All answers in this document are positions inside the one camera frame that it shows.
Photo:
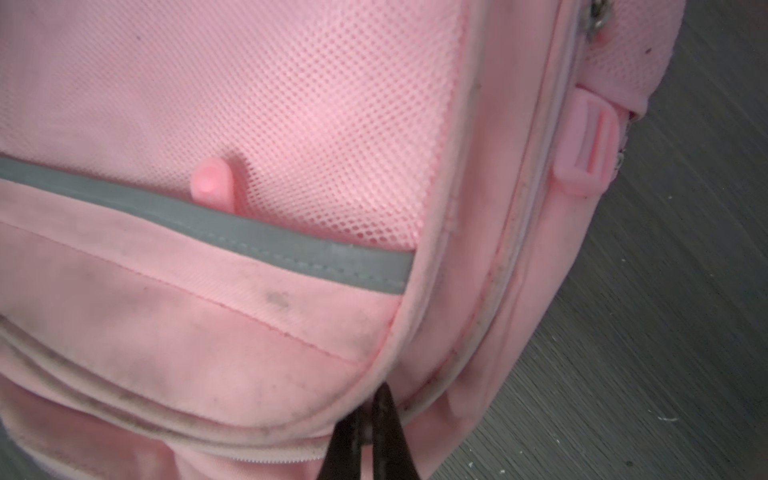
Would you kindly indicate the pink student backpack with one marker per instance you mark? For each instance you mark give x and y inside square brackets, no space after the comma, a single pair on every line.
[225,224]

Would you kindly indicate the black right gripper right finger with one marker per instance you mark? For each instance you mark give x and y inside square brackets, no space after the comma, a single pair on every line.
[392,459]

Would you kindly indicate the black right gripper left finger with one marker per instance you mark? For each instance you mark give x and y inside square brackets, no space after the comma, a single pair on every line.
[344,453]

